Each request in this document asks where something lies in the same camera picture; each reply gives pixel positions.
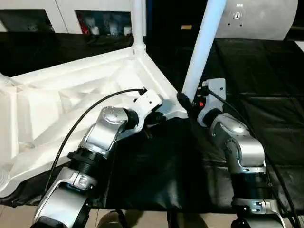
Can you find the white plastic table leg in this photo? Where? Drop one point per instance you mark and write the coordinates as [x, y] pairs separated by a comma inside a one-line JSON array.
[[202, 47], [138, 23], [2, 78], [2, 178]]

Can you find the white plastic table top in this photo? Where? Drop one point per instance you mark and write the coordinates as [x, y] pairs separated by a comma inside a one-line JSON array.
[[59, 83]]

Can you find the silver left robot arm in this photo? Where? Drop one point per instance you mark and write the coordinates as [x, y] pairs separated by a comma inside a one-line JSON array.
[[102, 137]]

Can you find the small gold label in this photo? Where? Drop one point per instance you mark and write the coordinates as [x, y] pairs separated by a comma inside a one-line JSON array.
[[186, 27]]

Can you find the white plastic bottle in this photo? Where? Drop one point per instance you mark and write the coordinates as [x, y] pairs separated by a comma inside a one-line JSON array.
[[127, 31], [95, 30]]

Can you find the white curved plastic panel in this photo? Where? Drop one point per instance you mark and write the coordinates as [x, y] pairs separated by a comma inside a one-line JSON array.
[[261, 21]]

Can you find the dark right robot foot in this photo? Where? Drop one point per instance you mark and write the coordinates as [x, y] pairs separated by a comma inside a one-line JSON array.
[[185, 219]]

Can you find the dark robot foot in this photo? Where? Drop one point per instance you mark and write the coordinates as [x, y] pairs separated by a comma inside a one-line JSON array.
[[185, 219], [111, 219]]

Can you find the dark left robot foot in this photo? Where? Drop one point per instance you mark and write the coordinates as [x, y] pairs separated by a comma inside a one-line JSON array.
[[111, 219]]

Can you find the red bottle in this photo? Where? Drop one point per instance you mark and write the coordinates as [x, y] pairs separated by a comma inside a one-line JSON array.
[[85, 26]]

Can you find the white flat board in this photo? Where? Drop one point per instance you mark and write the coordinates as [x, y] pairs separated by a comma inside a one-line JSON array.
[[299, 45]]

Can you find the black horizontal bar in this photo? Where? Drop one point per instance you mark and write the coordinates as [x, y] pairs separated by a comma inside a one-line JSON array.
[[297, 29]]

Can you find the white glass-door cabinet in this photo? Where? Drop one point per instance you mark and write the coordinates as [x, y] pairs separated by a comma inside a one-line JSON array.
[[61, 16]]

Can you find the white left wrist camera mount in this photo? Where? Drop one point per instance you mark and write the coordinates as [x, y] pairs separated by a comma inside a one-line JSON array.
[[149, 99]]

